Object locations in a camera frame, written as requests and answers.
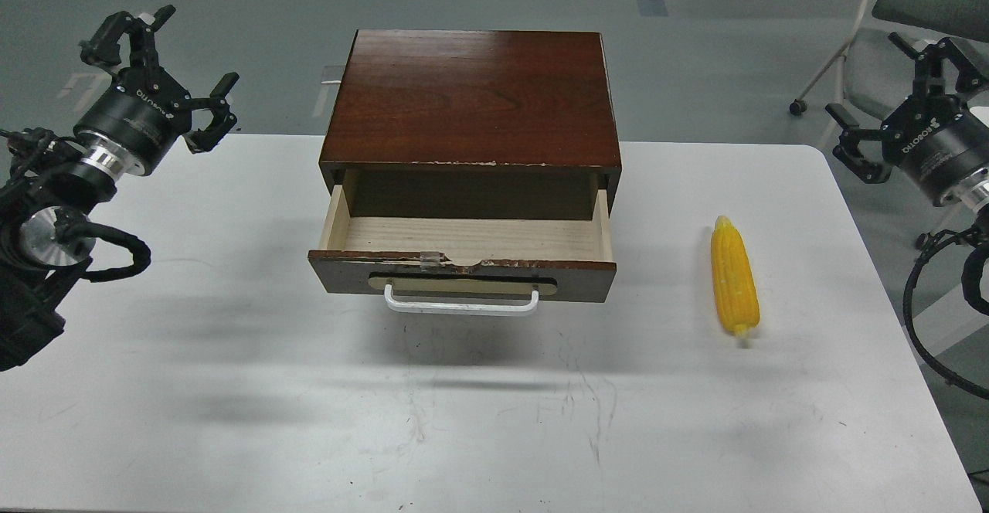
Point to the wooden drawer with white handle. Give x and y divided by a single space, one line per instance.
490 261

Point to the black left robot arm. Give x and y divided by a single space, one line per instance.
48 241

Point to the grey office chair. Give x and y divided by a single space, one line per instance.
874 76

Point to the dark wooden cabinet box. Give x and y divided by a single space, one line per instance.
491 100

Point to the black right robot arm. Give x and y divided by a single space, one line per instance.
932 136

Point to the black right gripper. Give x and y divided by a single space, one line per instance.
932 137

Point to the yellow corn cob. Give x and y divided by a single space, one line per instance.
734 289

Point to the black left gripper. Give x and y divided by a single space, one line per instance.
129 130

